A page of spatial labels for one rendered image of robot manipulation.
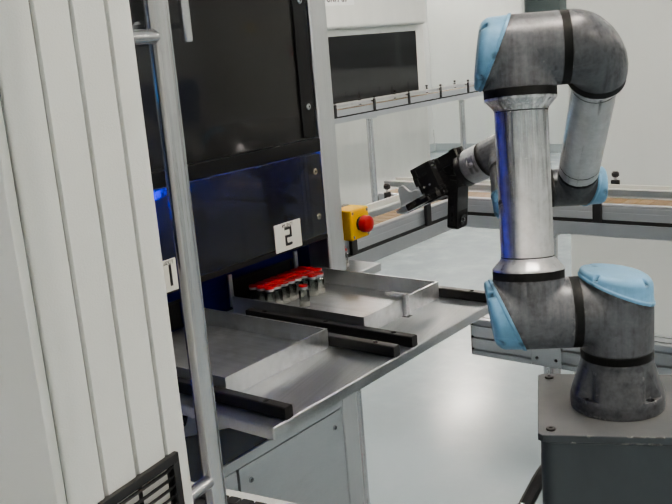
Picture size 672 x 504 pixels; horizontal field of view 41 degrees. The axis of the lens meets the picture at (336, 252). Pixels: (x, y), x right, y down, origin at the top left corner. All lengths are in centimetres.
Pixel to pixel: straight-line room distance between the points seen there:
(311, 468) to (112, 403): 122
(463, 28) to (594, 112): 927
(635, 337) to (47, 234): 96
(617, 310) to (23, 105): 97
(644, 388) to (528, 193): 36
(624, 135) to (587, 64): 165
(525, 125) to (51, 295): 85
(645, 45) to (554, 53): 162
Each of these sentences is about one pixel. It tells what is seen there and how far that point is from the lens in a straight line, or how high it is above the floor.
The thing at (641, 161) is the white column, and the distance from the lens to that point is 308.
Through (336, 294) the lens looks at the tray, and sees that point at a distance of 191.
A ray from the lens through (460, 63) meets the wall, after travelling 1085.
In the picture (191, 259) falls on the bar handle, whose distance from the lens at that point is 97.
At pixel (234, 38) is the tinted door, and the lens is 178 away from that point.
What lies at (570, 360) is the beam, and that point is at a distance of 267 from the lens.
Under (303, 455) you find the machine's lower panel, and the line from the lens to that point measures 203.
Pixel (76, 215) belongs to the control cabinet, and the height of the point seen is 128.
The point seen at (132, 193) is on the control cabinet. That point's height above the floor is 128.
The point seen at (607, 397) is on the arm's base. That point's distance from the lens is 149.
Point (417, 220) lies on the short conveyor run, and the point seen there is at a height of 91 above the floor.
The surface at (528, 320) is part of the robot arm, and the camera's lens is 144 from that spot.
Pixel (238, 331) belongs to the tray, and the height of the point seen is 88.
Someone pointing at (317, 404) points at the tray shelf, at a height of 88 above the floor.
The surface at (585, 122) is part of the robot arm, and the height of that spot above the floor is 124.
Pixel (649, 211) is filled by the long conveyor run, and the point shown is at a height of 92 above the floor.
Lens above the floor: 141
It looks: 13 degrees down
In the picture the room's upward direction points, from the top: 5 degrees counter-clockwise
